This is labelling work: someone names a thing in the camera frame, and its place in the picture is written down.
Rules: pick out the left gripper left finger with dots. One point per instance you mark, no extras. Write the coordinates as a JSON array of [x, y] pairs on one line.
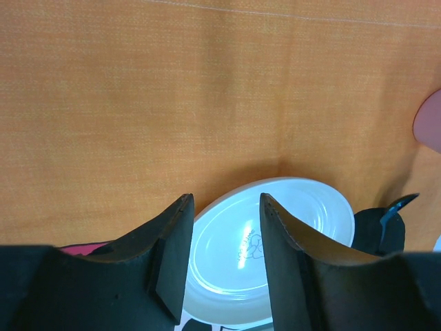
[[138, 278]]

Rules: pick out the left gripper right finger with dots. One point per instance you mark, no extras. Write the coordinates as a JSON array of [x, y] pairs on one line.
[[313, 280]]

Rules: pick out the cream round plate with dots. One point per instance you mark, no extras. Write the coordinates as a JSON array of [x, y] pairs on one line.
[[226, 283]]

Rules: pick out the blue metallic spoon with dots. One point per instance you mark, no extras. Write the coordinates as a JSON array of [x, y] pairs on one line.
[[392, 211]]

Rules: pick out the orange cartoon mouse towel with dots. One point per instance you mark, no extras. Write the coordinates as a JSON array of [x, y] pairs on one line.
[[110, 110]]

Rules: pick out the pink plastic cup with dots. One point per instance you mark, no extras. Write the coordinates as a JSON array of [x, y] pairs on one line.
[[427, 122]]

